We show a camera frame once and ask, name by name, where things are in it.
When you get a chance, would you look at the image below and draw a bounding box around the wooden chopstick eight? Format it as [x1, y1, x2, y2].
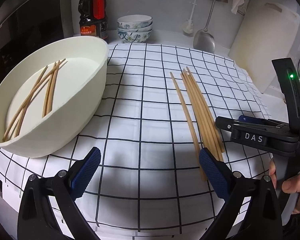
[186, 67, 224, 155]

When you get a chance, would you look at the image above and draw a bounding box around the wooden chopstick five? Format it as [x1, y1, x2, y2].
[169, 71, 208, 182]

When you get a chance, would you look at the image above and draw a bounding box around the wooden chopstick six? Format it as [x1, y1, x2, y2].
[180, 73, 221, 160]

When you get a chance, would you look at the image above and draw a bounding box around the wooden chopstick nine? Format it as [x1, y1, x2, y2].
[181, 73, 222, 162]

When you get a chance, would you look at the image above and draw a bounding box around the wooden chopstick seven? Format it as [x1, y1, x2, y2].
[182, 69, 224, 163]

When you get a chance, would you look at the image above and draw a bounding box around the wooden chopstick three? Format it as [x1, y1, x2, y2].
[42, 73, 53, 118]

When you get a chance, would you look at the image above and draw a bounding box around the wooden chopstick four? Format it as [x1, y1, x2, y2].
[47, 61, 61, 114]

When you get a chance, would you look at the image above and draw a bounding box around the wooden chopstick ten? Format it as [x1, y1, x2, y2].
[8, 63, 60, 139]

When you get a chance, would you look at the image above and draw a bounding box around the wooden chopstick two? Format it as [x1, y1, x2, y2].
[7, 59, 65, 141]

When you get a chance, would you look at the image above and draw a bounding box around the wooden chopstick one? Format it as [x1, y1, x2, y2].
[2, 66, 48, 142]

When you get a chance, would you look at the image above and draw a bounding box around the person right hand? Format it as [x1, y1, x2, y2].
[268, 157, 300, 215]

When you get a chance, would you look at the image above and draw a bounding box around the white black checkered cloth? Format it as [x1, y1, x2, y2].
[0, 44, 269, 239]

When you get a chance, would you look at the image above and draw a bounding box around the steel spatula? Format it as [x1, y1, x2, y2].
[193, 0, 216, 53]

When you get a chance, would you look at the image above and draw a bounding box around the large white round basin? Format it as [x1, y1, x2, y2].
[0, 36, 109, 158]

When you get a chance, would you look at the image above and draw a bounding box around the white cutting board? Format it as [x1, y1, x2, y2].
[229, 3, 300, 93]

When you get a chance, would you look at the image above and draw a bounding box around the middle floral ceramic bowl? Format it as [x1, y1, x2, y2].
[117, 24, 152, 33]

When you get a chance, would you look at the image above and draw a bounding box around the floral ceramic bowl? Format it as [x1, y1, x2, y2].
[117, 29, 152, 43]
[117, 24, 152, 33]
[117, 15, 153, 29]

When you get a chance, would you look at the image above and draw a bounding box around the bottom floral ceramic bowl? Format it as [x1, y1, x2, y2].
[117, 29, 152, 43]

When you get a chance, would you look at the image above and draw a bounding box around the top floral ceramic bowl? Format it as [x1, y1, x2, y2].
[117, 15, 153, 29]

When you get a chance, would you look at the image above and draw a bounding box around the black range hood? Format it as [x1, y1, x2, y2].
[0, 0, 74, 61]

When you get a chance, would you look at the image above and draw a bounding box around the dark soy sauce bottle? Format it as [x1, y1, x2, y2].
[78, 0, 108, 42]

